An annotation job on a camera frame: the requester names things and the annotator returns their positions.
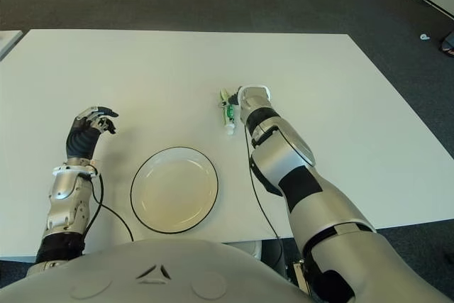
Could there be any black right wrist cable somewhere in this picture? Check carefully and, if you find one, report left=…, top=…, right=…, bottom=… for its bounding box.
left=243, top=123, right=284, bottom=268

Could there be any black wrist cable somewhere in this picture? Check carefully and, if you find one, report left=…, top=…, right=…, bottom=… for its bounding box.
left=243, top=123, right=284, bottom=268
left=81, top=173, right=135, bottom=242

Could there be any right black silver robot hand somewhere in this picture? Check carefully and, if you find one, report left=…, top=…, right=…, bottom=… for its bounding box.
left=226, top=85, right=244, bottom=108

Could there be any white plate with black rim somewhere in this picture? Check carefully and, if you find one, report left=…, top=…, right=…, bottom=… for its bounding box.
left=129, top=145, right=220, bottom=235

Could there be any green toothpaste tube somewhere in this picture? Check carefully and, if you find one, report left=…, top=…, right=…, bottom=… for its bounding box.
left=217, top=88, right=237, bottom=136

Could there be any white side table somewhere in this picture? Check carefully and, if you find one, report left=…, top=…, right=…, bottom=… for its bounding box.
left=0, top=29, right=24, bottom=61

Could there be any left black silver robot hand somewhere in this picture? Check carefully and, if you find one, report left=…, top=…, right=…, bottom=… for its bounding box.
left=65, top=105, right=120, bottom=167

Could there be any grey robot torso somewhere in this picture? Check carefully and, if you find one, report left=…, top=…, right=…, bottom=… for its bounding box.
left=0, top=238, right=313, bottom=303

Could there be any grey floor power strip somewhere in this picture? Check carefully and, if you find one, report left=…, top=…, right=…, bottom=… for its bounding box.
left=291, top=260, right=309, bottom=292

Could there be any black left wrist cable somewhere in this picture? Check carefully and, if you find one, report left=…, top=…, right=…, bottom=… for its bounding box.
left=81, top=173, right=135, bottom=242

